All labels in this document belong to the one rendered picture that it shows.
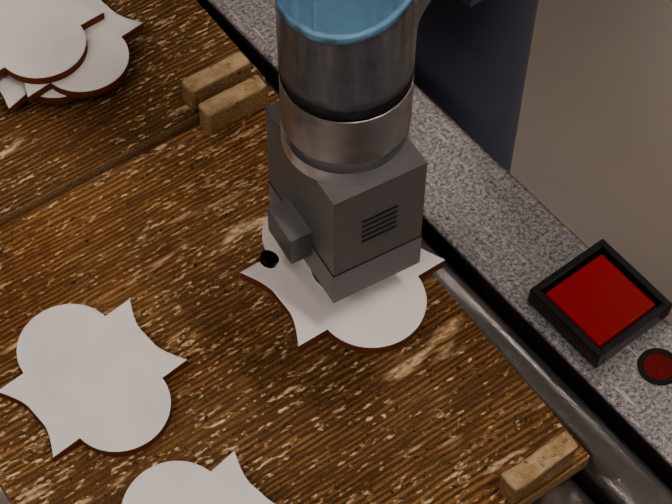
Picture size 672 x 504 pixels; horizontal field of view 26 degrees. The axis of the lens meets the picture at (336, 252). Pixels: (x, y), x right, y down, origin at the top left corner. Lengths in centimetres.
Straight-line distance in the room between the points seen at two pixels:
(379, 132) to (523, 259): 37
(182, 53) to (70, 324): 28
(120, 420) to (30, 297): 13
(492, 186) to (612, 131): 125
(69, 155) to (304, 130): 41
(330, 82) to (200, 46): 49
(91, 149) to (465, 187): 30
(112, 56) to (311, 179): 41
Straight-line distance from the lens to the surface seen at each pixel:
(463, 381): 106
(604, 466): 106
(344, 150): 80
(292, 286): 96
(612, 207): 233
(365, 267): 89
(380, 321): 94
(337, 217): 83
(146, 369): 106
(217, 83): 119
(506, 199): 117
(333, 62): 75
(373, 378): 106
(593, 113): 244
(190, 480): 101
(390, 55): 76
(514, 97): 171
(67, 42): 122
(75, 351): 107
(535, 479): 100
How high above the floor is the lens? 186
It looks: 56 degrees down
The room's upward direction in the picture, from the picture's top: straight up
